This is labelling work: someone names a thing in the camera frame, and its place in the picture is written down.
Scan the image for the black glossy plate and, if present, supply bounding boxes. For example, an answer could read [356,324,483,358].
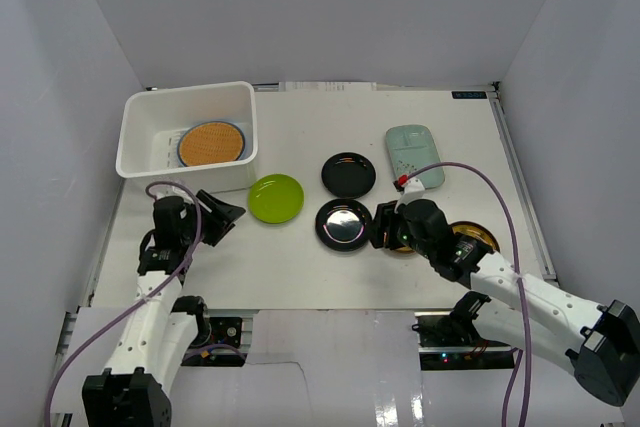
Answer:
[314,199,372,253]

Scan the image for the green round plate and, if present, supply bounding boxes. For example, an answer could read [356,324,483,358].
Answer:
[248,174,304,224]

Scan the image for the woven bamboo round plate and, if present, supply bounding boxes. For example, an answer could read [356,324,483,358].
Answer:
[179,122,245,166]

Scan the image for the blue round plate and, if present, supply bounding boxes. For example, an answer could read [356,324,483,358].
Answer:
[176,121,248,168]

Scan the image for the yellow patterned plate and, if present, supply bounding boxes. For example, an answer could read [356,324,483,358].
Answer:
[385,243,415,255]
[450,221,500,253]

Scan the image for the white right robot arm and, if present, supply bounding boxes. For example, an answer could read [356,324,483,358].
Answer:
[371,199,639,407]

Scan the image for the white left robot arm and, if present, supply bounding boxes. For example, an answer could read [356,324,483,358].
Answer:
[81,190,246,426]

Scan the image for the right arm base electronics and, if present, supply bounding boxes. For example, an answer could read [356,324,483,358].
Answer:
[411,292,515,372]

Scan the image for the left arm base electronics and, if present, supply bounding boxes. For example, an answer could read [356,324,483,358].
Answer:
[182,316,252,368]

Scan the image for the white plastic bin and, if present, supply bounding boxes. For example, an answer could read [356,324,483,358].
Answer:
[115,81,258,192]

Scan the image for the pale green rectangular dish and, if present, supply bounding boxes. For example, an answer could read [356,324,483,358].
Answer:
[385,124,441,192]

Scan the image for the dark label sticker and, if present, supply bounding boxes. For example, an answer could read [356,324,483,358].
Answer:
[451,91,487,100]

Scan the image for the papers at table back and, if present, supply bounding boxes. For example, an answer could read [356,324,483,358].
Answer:
[278,81,377,92]

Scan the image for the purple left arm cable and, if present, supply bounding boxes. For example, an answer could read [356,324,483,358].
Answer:
[43,180,204,427]

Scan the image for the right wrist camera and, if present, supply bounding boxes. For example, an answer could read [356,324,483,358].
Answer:
[394,177,425,213]

